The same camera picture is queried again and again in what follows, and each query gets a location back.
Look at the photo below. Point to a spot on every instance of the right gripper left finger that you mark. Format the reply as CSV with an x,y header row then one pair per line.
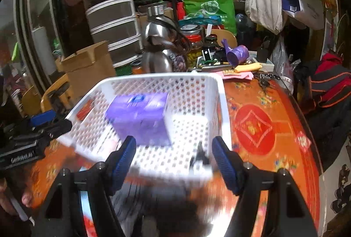
x,y
61,213

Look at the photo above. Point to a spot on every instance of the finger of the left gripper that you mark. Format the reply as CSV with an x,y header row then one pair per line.
x,y
43,118
57,129

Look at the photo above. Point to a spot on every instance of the purple tissue pack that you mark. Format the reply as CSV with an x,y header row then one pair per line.
x,y
142,116

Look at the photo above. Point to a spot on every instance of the person left hand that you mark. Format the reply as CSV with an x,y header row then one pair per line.
x,y
14,202

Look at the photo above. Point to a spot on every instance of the yellow wooden chair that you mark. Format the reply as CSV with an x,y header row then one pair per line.
x,y
33,103

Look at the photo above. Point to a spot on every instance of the brown cardboard box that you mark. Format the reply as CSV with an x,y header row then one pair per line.
x,y
87,67

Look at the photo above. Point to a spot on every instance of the red floral tablecloth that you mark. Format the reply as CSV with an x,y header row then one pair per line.
x,y
265,127

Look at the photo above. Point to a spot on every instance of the green plastic crate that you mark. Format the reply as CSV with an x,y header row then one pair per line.
x,y
123,70

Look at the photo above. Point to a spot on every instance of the amber glass jar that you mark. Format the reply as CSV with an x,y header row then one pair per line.
x,y
136,67

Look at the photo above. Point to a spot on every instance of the red black striped jacket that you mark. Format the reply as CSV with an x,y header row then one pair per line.
x,y
325,83

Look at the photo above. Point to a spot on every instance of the grey plastic drawer tower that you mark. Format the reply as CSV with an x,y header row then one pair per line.
x,y
115,21

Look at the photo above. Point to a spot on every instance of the stainless steel kettle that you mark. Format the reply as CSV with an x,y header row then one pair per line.
x,y
165,47

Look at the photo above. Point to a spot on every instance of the yellow cloth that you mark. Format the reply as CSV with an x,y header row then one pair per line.
x,y
252,67

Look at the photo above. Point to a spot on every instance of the pickle jar red lid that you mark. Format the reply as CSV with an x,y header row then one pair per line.
x,y
196,49

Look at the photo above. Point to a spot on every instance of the purple plastic watering cup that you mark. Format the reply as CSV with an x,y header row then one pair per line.
x,y
237,55

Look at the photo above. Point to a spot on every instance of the white blue paper bag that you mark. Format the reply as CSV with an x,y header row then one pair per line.
x,y
308,12

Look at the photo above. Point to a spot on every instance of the green shopping bag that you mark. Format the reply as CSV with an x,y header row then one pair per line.
x,y
213,9

